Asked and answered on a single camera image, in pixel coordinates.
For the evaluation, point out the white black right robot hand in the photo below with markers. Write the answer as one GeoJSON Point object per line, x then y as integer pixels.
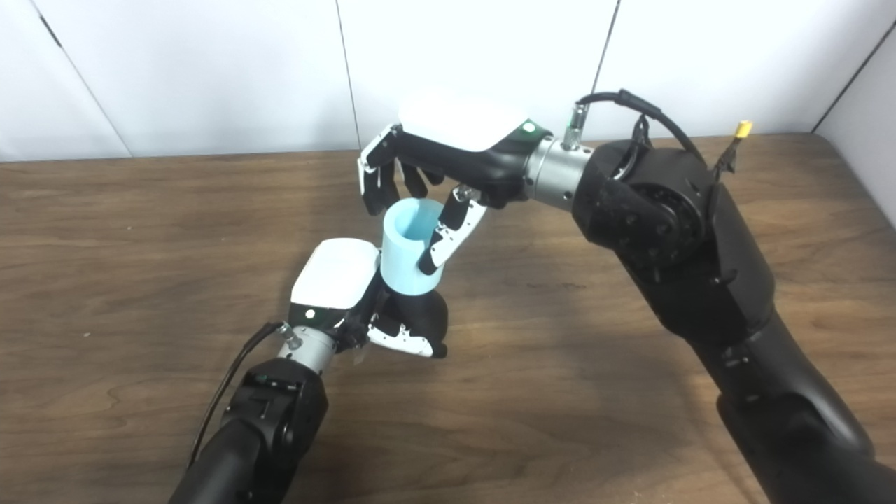
{"type": "Point", "coordinates": [462, 133]}

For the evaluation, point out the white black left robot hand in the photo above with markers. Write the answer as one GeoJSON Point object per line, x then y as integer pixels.
{"type": "Point", "coordinates": [336, 273]}

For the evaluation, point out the black funnel-shaped nozzle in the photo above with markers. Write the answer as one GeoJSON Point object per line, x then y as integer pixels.
{"type": "Point", "coordinates": [423, 311]}

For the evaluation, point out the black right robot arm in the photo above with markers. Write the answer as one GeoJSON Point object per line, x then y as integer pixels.
{"type": "Point", "coordinates": [686, 245]}

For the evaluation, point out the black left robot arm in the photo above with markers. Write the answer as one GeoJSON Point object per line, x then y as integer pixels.
{"type": "Point", "coordinates": [259, 434]}

